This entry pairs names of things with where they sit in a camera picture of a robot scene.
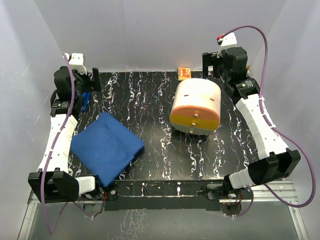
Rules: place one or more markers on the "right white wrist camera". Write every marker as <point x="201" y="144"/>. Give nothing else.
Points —
<point x="225" y="42"/>

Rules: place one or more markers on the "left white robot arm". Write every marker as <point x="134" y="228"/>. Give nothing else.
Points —
<point x="51" y="182"/>

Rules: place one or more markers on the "pink cylindrical tissue phantom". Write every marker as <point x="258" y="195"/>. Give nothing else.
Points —
<point x="196" y="108"/>

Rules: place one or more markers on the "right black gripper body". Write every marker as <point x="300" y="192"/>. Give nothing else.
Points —
<point x="218" y="64"/>

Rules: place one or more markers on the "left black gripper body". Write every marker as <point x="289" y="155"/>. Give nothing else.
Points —
<point x="84" y="81"/>

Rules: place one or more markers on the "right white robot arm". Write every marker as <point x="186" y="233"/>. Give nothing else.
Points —
<point x="275" y="159"/>

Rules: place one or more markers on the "small orange circuit board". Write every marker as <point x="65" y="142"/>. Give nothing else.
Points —
<point x="183" y="73"/>

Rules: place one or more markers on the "aluminium frame extrusion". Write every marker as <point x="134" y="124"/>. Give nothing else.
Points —
<point x="165" y="210"/>

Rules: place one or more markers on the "small blue plastic clip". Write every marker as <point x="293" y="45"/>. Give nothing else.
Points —
<point x="86" y="99"/>

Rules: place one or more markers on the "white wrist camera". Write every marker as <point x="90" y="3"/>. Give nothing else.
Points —
<point x="225" y="42"/>
<point x="77" y="62"/>

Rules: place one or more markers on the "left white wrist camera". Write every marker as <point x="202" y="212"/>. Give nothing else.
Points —
<point x="77" y="62"/>

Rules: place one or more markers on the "blue surgical drape cloth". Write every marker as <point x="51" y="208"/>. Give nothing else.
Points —
<point x="106" y="147"/>

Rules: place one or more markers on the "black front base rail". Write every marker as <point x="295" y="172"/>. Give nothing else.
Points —
<point x="164" y="194"/>

